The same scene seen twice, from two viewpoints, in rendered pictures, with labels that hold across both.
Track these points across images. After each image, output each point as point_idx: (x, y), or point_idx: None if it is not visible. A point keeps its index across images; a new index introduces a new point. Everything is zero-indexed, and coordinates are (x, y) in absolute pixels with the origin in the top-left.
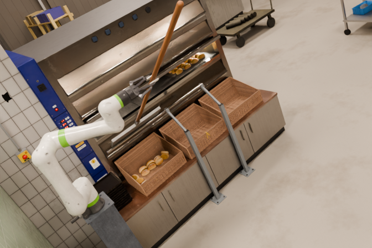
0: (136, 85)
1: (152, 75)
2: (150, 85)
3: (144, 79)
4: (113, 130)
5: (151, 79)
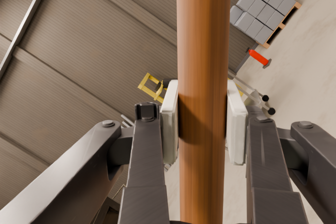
0: (136, 215)
1: None
2: (271, 120)
3: (148, 127)
4: None
5: (206, 109)
